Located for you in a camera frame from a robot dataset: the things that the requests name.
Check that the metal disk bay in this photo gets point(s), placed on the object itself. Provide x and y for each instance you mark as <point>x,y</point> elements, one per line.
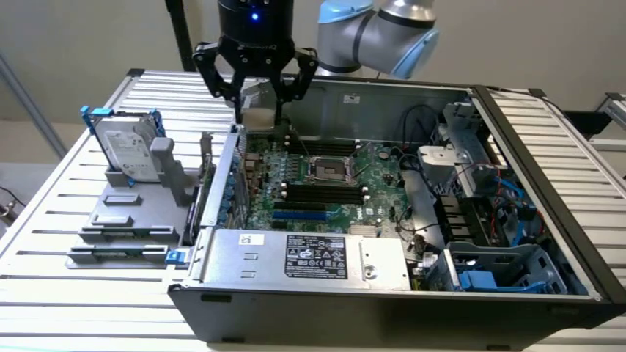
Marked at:
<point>456,146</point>

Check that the aluminium side table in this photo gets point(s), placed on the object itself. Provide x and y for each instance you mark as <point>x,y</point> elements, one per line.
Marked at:
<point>608,124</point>

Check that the grey parts rack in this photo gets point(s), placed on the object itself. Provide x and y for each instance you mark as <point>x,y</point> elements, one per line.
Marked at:
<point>141,209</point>

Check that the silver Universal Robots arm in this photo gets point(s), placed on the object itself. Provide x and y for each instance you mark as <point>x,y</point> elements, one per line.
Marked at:
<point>352,40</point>

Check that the silver chipset heatsink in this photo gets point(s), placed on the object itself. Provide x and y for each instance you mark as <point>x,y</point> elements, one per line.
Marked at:
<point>364,230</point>

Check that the black pole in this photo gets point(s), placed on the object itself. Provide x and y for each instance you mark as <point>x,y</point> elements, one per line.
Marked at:
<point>180,33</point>

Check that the graphics card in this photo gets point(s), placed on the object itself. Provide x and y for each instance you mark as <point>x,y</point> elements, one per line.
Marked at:
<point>197,205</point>

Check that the thin metal locking lever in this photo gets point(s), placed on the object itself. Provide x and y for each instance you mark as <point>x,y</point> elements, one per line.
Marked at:
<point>304,150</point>
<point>360,161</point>

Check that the CPU socket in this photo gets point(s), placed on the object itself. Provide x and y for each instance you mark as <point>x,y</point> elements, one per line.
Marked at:
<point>328,169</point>

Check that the blue disk caddy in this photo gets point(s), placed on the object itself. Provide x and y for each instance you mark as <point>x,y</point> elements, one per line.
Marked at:
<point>157,128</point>

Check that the aluminium frame post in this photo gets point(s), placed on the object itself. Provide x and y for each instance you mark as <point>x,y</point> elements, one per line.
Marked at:
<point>29,102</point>

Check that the black fan shroud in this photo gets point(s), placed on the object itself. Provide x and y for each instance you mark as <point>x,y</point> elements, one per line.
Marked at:
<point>464,220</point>

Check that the black open PC case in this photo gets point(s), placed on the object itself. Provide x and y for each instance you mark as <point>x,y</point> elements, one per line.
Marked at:
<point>371,315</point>

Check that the black RAM slot bank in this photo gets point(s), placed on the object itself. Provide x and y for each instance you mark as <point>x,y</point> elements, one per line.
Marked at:
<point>320,147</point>
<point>324,193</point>

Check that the blue plastic drive cage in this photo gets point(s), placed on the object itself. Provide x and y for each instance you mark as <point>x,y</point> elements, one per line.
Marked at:
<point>512,267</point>

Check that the silver power supply unit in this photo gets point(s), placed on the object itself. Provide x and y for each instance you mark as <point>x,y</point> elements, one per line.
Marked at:
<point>273,258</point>

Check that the blue expansion slot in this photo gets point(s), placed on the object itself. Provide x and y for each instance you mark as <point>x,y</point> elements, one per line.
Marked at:
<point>298,215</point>

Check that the silver square CPU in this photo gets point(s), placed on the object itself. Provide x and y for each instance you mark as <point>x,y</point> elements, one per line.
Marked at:
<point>257,118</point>

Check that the silver hard disk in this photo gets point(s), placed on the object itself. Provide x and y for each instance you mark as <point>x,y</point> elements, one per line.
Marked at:
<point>128,146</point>

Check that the black expansion slot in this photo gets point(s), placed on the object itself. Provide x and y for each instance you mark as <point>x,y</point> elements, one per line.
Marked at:
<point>297,206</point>

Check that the green motherboard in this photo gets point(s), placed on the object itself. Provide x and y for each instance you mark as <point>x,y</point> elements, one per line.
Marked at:
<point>381,190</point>

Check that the blue case latch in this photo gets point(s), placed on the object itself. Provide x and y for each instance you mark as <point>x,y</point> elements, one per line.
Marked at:
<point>176,256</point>

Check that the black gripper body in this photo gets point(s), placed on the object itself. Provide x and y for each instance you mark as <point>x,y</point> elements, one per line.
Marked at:
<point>256,33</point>

